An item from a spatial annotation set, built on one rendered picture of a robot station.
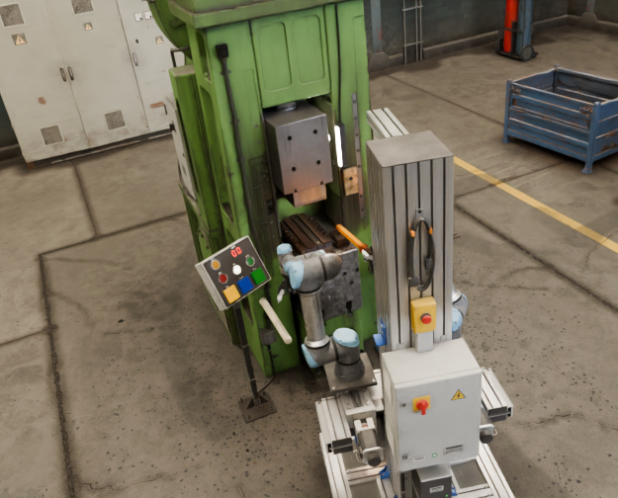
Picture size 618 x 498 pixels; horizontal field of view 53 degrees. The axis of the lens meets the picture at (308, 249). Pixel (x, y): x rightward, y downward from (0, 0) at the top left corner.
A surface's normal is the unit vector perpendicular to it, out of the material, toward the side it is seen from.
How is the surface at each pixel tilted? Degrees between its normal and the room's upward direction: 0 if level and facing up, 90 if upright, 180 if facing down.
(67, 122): 90
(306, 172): 90
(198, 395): 0
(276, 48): 90
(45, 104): 90
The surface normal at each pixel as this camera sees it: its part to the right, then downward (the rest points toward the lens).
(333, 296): 0.39, 0.44
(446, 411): 0.15, 0.50
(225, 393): -0.11, -0.85
